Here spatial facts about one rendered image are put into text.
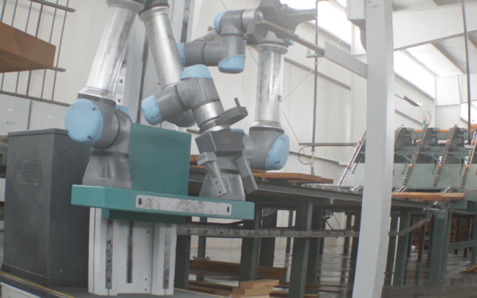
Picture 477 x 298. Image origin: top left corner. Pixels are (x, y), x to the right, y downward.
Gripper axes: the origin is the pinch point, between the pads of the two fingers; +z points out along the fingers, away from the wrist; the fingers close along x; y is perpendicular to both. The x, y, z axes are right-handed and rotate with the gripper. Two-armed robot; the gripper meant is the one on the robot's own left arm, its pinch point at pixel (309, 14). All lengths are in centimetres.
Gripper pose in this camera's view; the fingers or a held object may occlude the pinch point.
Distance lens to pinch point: 189.7
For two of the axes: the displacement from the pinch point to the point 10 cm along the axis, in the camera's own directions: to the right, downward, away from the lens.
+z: 8.0, 0.0, -6.0
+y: 3.7, -7.8, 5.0
